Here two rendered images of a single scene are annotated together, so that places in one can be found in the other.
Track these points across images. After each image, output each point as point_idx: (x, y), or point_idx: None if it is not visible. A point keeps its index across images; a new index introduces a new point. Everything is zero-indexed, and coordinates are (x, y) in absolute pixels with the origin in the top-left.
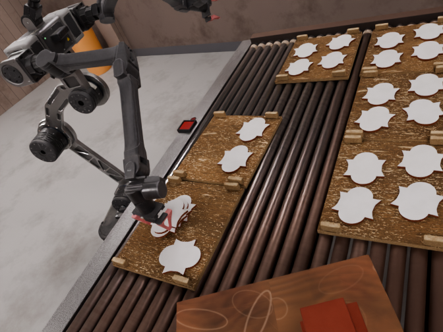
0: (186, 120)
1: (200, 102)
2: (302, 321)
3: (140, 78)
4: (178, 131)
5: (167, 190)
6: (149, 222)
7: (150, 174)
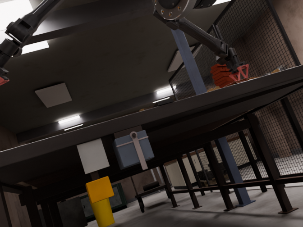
0: (156, 103)
1: (121, 116)
2: (219, 69)
3: (168, 26)
4: (172, 100)
5: (220, 65)
6: (246, 77)
7: (227, 86)
